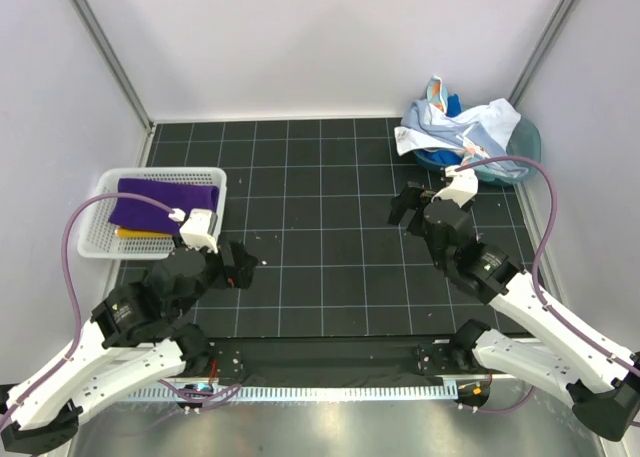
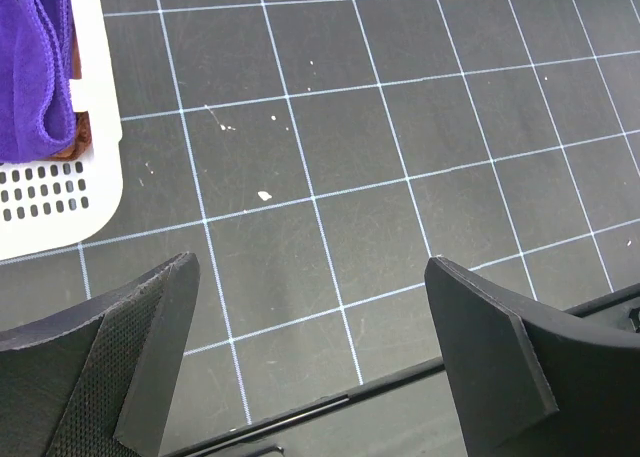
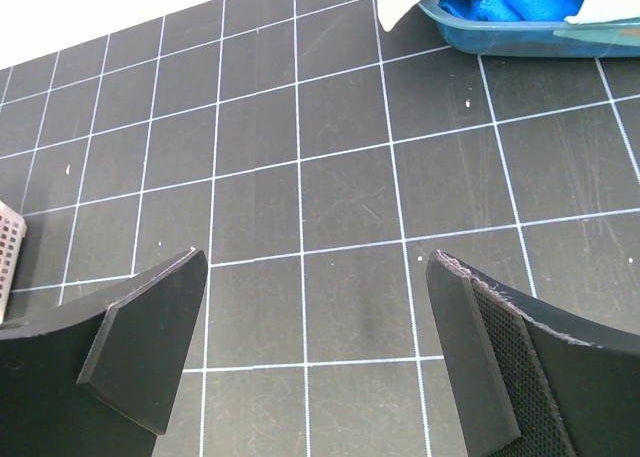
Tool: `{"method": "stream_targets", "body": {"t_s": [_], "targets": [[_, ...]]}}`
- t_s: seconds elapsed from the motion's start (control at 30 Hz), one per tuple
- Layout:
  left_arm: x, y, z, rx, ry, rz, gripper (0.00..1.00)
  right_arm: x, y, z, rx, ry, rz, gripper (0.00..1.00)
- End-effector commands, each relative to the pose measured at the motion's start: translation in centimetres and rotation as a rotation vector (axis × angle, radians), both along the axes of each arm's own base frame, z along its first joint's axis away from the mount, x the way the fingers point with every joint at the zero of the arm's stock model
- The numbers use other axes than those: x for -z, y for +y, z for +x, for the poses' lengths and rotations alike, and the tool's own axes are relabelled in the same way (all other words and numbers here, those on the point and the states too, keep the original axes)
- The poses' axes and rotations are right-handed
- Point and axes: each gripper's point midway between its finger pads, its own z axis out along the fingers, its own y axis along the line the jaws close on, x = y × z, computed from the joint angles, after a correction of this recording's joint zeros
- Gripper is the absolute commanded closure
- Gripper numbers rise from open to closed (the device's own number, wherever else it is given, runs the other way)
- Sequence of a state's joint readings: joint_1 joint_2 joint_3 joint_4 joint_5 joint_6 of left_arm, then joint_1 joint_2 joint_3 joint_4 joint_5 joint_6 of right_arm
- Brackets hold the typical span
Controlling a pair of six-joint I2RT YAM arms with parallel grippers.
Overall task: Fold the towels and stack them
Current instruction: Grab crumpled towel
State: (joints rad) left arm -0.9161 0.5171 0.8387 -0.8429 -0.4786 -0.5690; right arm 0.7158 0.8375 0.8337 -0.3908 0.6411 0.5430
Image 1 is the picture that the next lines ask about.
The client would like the light blue bear towel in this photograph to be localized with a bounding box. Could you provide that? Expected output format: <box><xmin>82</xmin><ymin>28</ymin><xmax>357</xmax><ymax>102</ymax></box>
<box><xmin>394</xmin><ymin>100</ymin><xmax>506</xmax><ymax>157</ymax></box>

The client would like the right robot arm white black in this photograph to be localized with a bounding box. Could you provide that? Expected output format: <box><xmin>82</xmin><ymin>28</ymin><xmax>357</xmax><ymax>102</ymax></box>
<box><xmin>388</xmin><ymin>182</ymin><xmax>639</xmax><ymax>442</ymax></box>

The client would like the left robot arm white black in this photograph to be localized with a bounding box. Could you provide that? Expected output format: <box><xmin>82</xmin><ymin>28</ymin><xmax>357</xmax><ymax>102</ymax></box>
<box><xmin>1</xmin><ymin>242</ymin><xmax>259</xmax><ymax>455</ymax></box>

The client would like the black grid mat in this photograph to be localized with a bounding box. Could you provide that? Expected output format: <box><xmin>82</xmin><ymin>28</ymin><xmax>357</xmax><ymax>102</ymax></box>
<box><xmin>144</xmin><ymin>118</ymin><xmax>522</xmax><ymax>338</ymax></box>

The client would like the dark blue towel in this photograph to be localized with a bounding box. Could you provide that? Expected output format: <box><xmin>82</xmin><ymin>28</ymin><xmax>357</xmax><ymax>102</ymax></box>
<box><xmin>446</xmin><ymin>94</ymin><xmax>462</xmax><ymax>118</ymax></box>

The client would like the orange patterned towel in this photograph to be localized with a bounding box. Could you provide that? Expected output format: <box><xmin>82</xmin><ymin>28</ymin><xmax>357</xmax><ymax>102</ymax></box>
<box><xmin>424</xmin><ymin>75</ymin><xmax>448</xmax><ymax>113</ymax></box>

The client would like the yellow folded towel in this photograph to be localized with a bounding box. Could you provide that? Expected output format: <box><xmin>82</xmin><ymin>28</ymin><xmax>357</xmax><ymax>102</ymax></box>
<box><xmin>115</xmin><ymin>228</ymin><xmax>170</xmax><ymax>239</ymax></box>

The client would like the purple folded towel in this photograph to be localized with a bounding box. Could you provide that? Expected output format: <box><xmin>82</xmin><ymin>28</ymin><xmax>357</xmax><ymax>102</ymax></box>
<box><xmin>108</xmin><ymin>177</ymin><xmax>221</xmax><ymax>236</ymax></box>

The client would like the white towel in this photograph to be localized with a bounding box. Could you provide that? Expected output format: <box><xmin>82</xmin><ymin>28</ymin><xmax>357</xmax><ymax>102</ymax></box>
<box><xmin>393</xmin><ymin>98</ymin><xmax>521</xmax><ymax>171</ymax></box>

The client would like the teal plastic bowl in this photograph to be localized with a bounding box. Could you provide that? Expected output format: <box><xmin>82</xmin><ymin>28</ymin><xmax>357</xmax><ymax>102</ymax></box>
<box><xmin>414</xmin><ymin>118</ymin><xmax>541</xmax><ymax>187</ymax></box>

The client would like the white plastic basket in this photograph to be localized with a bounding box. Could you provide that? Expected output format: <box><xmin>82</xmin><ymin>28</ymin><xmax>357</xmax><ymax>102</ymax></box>
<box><xmin>77</xmin><ymin>167</ymin><xmax>227</xmax><ymax>260</ymax></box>

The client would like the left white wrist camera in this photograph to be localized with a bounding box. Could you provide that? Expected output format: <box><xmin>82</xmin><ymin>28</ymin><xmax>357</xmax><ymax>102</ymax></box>
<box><xmin>180</xmin><ymin>208</ymin><xmax>218</xmax><ymax>253</ymax></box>

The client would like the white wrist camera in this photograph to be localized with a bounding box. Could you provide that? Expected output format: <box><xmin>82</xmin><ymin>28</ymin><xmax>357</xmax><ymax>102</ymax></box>
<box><xmin>180</xmin><ymin>208</ymin><xmax>218</xmax><ymax>253</ymax></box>
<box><xmin>432</xmin><ymin>166</ymin><xmax>478</xmax><ymax>210</ymax></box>

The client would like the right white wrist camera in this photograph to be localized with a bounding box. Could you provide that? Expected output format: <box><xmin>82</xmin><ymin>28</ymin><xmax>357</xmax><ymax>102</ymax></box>
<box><xmin>432</xmin><ymin>166</ymin><xmax>478</xmax><ymax>210</ymax></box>

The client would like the white slotted cable duct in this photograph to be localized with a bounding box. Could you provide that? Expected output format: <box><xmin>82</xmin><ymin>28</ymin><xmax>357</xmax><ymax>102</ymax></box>
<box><xmin>82</xmin><ymin>381</ymin><xmax>460</xmax><ymax>403</ymax></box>

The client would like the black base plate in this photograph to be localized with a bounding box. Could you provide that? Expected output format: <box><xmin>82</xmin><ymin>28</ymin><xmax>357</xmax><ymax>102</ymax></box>
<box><xmin>209</xmin><ymin>336</ymin><xmax>490</xmax><ymax>388</ymax></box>

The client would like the right aluminium frame post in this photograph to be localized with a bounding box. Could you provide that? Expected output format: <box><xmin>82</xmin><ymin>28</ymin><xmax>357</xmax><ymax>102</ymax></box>
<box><xmin>509</xmin><ymin>0</ymin><xmax>580</xmax><ymax>107</ymax></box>

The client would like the aluminium frame post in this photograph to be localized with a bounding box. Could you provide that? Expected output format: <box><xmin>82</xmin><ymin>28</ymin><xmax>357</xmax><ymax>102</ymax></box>
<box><xmin>509</xmin><ymin>0</ymin><xmax>580</xmax><ymax>107</ymax></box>
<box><xmin>69</xmin><ymin>0</ymin><xmax>153</xmax><ymax>132</ymax></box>

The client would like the left aluminium frame post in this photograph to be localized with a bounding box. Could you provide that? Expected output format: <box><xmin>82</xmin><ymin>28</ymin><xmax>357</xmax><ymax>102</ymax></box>
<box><xmin>69</xmin><ymin>0</ymin><xmax>153</xmax><ymax>132</ymax></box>

